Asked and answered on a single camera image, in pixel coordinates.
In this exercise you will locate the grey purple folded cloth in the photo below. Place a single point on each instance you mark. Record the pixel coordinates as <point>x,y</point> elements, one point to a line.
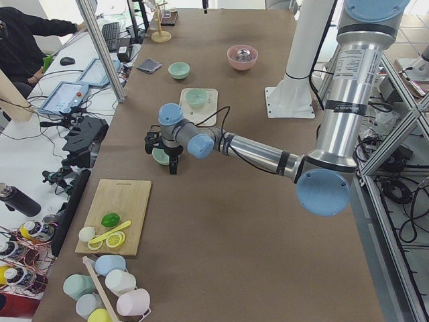
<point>149,66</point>

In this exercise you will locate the yellow plastic cup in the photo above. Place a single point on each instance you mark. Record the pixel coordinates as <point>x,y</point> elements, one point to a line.
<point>99,315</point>

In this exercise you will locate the aluminium frame post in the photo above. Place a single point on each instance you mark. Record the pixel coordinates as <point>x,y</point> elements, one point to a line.
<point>88,15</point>

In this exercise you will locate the yellow plastic knife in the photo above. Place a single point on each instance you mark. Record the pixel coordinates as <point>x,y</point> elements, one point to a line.
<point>105,235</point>

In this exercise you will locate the green plastic cup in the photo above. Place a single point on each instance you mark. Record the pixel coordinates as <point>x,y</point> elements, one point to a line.
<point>77,285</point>

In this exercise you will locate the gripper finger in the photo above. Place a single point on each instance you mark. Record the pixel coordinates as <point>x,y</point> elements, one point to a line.
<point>173,164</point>

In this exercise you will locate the bamboo cutting board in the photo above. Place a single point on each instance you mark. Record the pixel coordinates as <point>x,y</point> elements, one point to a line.
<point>127,198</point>

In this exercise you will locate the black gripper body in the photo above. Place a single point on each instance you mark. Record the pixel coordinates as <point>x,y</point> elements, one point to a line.
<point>173,153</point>

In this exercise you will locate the green bowl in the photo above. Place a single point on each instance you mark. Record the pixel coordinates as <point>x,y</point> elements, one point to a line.
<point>196,98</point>
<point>179,70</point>
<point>160,156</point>

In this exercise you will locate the black keyboard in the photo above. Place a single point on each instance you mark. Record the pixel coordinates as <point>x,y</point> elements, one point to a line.
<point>110,32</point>

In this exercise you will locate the lemon slice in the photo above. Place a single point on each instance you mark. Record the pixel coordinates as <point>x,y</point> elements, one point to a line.
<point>115,239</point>
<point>95,245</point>

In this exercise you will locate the grey plastic cup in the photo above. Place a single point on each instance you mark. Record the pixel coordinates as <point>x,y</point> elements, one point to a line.
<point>88,303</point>

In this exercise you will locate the white plastic cup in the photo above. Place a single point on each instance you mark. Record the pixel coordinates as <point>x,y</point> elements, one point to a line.
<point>120,282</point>

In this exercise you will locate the pink plastic cup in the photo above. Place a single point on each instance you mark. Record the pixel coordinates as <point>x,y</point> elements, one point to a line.
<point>134,303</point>

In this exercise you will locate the wooden mug tree stand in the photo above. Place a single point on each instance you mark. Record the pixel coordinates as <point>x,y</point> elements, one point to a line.
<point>160,36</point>

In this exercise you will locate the beige rabbit serving tray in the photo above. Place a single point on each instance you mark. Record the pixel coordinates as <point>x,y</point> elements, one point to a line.
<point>199,115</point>

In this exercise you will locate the white garlic bulb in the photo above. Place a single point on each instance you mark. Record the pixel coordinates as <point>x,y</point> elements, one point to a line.
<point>86,233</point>

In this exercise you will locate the black computer mouse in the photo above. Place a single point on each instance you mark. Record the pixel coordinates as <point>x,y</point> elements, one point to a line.
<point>66,61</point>

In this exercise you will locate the blue plastic cup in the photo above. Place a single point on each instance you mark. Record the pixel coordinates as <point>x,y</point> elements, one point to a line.
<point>106,263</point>

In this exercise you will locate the green bowl on tray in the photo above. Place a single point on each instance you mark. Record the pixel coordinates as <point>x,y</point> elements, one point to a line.
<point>196,98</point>

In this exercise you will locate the teach pendant tablet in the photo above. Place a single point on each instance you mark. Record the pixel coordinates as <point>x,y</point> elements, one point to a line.
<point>63,98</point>
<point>94,74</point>

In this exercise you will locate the green lime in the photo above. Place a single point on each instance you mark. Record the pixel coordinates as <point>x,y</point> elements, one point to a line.
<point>110,220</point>

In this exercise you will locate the black water bottle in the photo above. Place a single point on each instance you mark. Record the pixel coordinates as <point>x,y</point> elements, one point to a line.
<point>16,200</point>

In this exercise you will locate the person in black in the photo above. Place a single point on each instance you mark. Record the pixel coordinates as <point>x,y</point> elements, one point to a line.
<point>21,58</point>

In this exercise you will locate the pink bowl with ice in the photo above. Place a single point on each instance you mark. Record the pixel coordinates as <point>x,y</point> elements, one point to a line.
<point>238,65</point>

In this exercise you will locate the copper wire bottle rack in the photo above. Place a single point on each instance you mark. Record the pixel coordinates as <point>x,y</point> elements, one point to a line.
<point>26,260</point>

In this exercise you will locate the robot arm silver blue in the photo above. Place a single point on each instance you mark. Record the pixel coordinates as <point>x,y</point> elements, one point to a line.
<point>322,176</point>

